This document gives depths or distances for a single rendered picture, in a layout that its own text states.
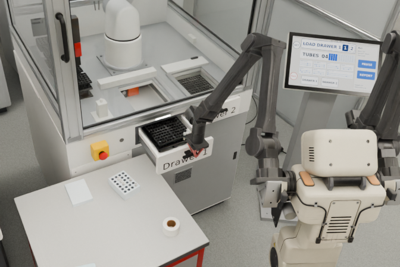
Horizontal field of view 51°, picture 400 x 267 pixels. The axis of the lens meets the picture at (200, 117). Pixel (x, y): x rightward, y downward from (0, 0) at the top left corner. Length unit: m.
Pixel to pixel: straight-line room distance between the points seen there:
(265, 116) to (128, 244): 0.74
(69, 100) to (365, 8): 1.99
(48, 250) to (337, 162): 1.11
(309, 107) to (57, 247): 1.57
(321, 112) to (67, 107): 1.49
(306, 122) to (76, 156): 1.38
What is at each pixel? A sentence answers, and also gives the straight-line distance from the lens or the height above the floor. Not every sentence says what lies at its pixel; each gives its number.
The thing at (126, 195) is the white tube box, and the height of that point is 0.79.
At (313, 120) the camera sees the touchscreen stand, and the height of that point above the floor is 0.68.
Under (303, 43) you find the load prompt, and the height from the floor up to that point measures 1.15.
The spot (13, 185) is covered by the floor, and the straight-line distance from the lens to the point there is 3.11.
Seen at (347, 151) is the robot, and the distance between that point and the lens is 1.39.
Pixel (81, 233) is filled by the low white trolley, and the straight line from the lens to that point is 1.80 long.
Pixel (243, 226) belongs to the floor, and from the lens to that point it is 2.82.
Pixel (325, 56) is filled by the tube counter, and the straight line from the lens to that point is 2.41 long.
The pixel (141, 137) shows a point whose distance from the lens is 2.01.
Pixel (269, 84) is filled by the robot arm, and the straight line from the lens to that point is 1.47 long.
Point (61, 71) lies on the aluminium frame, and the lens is 1.68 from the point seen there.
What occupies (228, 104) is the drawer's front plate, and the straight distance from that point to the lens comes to 2.21.
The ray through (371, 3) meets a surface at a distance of 2.95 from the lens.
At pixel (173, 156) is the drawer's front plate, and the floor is 0.90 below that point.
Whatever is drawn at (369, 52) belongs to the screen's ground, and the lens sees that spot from 2.49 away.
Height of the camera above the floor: 2.19
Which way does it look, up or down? 38 degrees down
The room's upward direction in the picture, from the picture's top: 6 degrees clockwise
